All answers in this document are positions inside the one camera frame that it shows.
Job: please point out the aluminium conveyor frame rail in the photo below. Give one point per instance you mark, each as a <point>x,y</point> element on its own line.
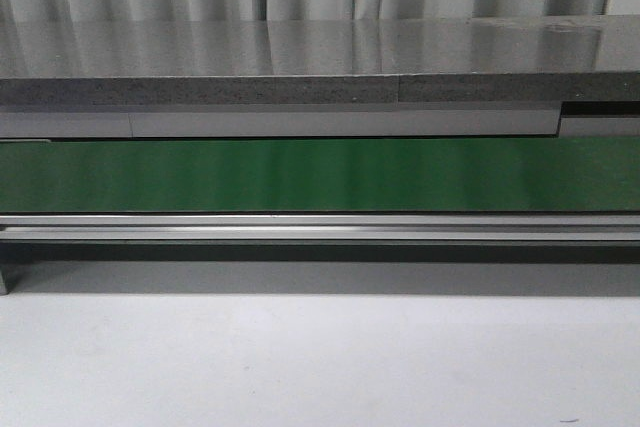
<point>571,255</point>

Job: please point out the green conveyor belt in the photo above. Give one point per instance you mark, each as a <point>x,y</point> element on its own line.
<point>344,175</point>

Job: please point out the grey stone counter slab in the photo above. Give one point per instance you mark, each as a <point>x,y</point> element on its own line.
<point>540,76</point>

